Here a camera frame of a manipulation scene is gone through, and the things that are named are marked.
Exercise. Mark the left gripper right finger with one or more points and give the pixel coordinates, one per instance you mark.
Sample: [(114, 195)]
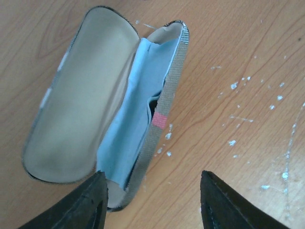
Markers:
[(224, 208)]

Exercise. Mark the light blue cleaning cloth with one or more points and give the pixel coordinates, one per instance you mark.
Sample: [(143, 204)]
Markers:
[(123, 140)]

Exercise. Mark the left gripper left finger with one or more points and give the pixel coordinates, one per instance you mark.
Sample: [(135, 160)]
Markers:
[(84, 208)]

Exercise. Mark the plaid brown glasses case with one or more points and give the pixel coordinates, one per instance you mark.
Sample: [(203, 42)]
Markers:
[(87, 93)]

